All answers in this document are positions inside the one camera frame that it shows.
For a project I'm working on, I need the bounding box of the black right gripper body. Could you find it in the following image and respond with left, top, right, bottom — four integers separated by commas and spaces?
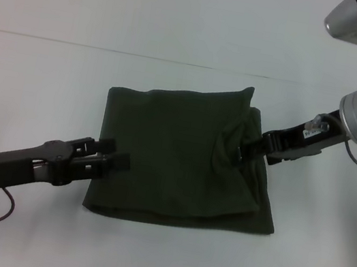
258, 98, 351, 178

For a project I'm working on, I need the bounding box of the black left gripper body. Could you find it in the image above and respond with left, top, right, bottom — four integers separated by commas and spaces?
0, 130, 78, 208

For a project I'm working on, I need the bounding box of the dark green t-shirt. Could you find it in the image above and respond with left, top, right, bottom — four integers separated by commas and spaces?
79, 61, 299, 246

